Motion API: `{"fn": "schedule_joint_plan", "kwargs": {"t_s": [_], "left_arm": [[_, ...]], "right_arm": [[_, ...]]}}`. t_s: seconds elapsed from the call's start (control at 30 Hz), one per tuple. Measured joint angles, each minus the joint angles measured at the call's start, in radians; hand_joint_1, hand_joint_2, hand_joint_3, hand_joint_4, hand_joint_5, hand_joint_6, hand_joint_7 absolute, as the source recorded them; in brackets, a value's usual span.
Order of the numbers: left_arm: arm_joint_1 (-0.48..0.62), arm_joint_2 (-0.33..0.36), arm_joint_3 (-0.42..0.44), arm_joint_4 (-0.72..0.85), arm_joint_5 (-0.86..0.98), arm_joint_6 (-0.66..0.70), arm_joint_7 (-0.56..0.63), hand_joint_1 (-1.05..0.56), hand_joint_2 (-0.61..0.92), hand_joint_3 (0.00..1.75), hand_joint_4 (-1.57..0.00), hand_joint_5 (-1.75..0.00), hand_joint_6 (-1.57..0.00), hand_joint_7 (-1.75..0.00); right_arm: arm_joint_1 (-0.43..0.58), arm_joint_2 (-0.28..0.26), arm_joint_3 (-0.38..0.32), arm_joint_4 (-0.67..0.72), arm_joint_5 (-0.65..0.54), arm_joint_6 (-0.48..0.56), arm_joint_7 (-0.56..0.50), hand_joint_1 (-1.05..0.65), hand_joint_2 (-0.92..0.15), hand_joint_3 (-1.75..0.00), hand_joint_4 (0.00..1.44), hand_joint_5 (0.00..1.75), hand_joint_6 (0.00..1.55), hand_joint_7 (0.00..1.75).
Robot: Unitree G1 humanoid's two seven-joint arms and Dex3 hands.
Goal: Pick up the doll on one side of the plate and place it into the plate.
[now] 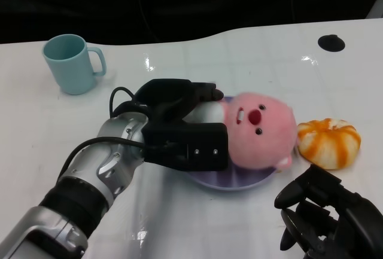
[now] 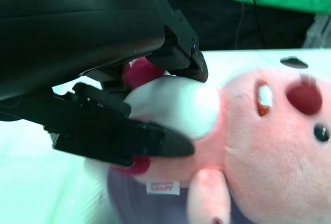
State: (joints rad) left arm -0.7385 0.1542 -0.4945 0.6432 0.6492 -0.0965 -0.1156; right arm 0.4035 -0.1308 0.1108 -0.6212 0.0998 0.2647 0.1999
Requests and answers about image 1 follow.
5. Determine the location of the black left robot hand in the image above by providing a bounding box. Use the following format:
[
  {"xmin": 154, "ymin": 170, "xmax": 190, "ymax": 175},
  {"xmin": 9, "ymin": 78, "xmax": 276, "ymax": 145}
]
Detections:
[{"xmin": 133, "ymin": 78, "xmax": 228, "ymax": 172}]

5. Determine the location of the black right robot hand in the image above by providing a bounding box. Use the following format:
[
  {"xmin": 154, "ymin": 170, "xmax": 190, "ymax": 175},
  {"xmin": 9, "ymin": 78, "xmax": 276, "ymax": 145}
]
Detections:
[{"xmin": 274, "ymin": 164, "xmax": 383, "ymax": 259}]

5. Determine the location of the pink plush beaver doll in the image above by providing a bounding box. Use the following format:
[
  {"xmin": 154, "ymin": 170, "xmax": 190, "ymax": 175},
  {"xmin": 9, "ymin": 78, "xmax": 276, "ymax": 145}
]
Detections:
[{"xmin": 191, "ymin": 91, "xmax": 299, "ymax": 173}]

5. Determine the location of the lavender round plastic plate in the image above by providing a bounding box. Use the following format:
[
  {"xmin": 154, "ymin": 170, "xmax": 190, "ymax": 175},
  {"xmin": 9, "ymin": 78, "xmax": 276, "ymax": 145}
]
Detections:
[{"xmin": 185, "ymin": 96, "xmax": 282, "ymax": 193}]

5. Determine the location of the orange white striped bun toy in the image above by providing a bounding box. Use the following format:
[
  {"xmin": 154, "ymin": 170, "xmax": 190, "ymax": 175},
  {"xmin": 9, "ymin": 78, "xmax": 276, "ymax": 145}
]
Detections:
[{"xmin": 296, "ymin": 118, "xmax": 362, "ymax": 170}]

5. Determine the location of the teal plastic mug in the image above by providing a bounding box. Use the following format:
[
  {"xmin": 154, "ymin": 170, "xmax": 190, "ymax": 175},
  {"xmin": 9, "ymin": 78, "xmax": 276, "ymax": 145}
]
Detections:
[{"xmin": 41, "ymin": 33, "xmax": 107, "ymax": 96}]

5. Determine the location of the black round table grommet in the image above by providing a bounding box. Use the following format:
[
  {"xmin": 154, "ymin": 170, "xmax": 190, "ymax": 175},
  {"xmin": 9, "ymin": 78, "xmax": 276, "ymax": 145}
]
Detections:
[{"xmin": 317, "ymin": 34, "xmax": 346, "ymax": 52}]

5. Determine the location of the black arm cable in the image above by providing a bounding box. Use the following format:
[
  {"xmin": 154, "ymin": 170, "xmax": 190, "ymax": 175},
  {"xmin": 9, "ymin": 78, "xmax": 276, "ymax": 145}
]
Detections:
[
  {"xmin": 108, "ymin": 86, "xmax": 141, "ymax": 120},
  {"xmin": 59, "ymin": 137, "xmax": 146, "ymax": 181}
]

